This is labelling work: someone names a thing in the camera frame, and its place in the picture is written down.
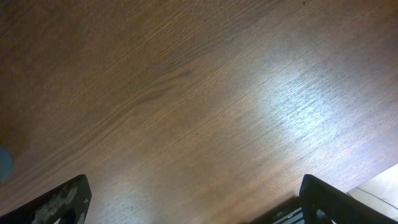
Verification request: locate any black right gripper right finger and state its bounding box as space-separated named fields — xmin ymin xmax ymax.
xmin=299 ymin=174 xmax=397 ymax=224

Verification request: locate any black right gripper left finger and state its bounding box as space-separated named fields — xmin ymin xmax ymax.
xmin=1 ymin=174 xmax=92 ymax=224

